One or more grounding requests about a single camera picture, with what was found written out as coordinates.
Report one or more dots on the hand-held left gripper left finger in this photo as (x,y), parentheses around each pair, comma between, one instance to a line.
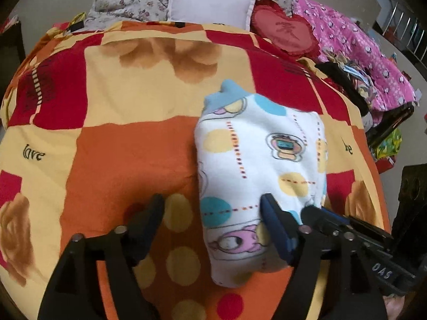
(151,220)

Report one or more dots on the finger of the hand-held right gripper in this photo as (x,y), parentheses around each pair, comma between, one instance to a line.
(337,216)
(313,216)

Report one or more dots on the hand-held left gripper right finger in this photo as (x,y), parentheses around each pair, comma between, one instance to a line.
(272,223)

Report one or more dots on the white printed baby garment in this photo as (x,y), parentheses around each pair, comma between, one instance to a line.
(253,160)

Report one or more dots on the dark wooden cabinet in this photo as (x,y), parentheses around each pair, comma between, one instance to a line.
(413,200)

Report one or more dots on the red yellow orange patterned blanket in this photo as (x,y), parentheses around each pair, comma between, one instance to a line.
(116,146)

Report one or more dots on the green yellow cloth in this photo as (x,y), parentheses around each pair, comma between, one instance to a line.
(388,145)

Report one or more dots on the colourful crumpled cloth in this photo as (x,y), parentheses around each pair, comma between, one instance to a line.
(362,83)

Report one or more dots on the black garment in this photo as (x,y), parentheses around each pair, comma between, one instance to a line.
(337,76)

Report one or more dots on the pink printed quilt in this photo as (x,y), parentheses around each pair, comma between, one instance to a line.
(350,40)

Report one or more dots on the red heart cushion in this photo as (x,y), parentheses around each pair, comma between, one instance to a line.
(283,30)

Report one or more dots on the metal rack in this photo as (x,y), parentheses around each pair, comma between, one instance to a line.
(405,30)

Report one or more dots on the dark wooden furniture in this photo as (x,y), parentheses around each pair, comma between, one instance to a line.
(11,50)

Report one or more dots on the white pillow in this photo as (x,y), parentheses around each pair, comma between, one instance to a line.
(210,3)

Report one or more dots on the dark bed frame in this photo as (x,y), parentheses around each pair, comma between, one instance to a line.
(390,123)

